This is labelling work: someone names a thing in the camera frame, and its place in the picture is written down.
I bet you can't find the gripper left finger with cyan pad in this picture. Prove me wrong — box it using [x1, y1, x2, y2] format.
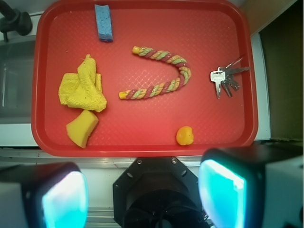
[0, 162, 89, 228]

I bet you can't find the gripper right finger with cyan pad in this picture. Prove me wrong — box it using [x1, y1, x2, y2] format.
[198, 145, 304, 228]

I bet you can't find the silver key bunch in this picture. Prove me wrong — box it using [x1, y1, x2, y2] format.
[210, 56, 250, 99]

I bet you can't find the yellow sponge wedge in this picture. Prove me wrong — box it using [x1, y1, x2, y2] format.
[66, 110, 99, 149]

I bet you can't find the small yellow rubber duck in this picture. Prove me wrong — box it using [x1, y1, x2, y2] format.
[176, 126, 194, 146]

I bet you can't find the yellow microfibre cloth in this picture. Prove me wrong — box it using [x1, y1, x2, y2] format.
[58, 54, 107, 113]

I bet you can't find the red plastic tray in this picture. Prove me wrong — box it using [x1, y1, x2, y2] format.
[31, 0, 258, 157]

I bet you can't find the grey sink basin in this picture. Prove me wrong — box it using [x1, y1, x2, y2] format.
[0, 36, 36, 124]

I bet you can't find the grey sink faucet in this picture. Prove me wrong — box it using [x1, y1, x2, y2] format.
[0, 0, 33, 42]

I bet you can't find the blue sponge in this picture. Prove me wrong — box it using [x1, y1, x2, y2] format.
[95, 5, 113, 42]

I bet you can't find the multicolour twisted rope toy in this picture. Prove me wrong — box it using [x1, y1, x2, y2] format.
[119, 46, 192, 100]

